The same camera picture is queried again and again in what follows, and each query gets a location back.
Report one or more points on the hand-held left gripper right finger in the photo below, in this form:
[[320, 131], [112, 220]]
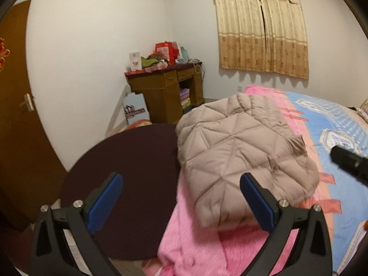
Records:
[[258, 204]]

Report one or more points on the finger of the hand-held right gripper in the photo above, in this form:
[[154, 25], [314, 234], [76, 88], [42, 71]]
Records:
[[348, 161]]

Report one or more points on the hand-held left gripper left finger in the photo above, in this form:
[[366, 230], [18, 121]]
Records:
[[105, 199]]

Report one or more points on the beige quilted down jacket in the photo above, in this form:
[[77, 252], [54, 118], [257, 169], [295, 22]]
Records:
[[241, 155]]

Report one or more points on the blue polka-dot bed sheet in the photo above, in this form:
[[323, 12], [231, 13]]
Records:
[[339, 126]]

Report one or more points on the grey patterned pillow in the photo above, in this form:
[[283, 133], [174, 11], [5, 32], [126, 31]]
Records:
[[364, 110]]

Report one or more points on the pink fleece blanket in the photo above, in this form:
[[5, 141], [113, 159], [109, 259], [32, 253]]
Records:
[[198, 247]]

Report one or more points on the white printed carton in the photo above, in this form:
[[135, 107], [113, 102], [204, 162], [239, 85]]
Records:
[[136, 107]]

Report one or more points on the brown wooden door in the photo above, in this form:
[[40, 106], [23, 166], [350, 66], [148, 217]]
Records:
[[20, 149]]

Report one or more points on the brown wooden desk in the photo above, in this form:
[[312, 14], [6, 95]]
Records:
[[161, 92]]

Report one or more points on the stack of folded cloths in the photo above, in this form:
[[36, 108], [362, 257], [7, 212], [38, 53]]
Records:
[[185, 99]]

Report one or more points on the white printed card box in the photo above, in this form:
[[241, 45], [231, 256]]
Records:
[[135, 61]]

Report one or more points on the green cloth bundle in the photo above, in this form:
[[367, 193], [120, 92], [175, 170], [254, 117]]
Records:
[[150, 62]]

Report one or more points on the beige patterned window curtain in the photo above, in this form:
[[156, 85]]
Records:
[[258, 28]]

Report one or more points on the red gift bag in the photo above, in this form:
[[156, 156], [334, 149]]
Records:
[[166, 52]]

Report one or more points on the pale blue bag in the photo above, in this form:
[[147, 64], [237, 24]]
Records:
[[184, 54]]

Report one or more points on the red door decoration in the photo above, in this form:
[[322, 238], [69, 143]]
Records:
[[3, 54]]

